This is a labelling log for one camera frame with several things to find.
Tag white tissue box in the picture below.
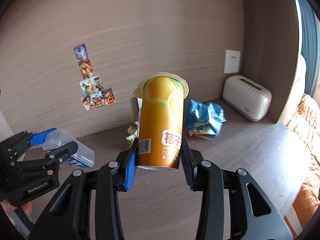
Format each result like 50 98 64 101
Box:
222 75 272 122

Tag green snack wrapper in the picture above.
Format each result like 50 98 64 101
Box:
126 122 138 147

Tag clear plastic box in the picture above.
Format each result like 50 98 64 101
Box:
42 129 95 168

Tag person's left hand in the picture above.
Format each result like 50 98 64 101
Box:
1 200 33 225

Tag orange juice cup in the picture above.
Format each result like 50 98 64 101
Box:
133 72 189 170

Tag white wall socket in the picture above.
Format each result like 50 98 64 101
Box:
223 50 241 74

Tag blue snack bag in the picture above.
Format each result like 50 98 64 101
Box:
185 99 227 140

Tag orange bed cover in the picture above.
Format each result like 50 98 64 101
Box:
284 94 319 238

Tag colourful cartoon stickers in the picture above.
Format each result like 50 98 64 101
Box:
74 43 116 111

